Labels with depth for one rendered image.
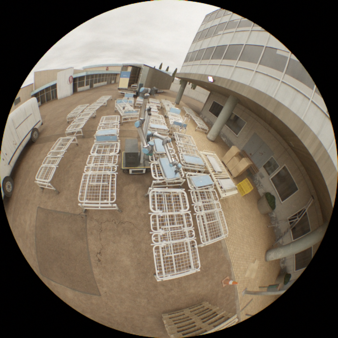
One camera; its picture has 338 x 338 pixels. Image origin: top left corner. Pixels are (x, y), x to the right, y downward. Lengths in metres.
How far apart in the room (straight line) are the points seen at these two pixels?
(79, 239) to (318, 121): 6.84
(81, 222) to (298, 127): 5.94
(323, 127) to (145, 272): 5.84
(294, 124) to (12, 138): 9.99
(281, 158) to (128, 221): 7.37
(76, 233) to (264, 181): 8.35
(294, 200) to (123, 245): 7.55
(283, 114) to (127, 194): 4.96
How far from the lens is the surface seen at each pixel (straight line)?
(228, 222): 3.79
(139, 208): 2.58
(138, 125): 2.04
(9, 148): 6.60
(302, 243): 5.63
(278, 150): 6.91
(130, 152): 2.43
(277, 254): 5.88
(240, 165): 5.00
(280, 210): 7.21
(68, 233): 3.05
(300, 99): 4.43
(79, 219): 2.90
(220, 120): 6.43
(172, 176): 2.52
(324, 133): 4.19
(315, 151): 3.56
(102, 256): 2.66
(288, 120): 3.66
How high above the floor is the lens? 2.47
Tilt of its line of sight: 47 degrees down
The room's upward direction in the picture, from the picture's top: 25 degrees clockwise
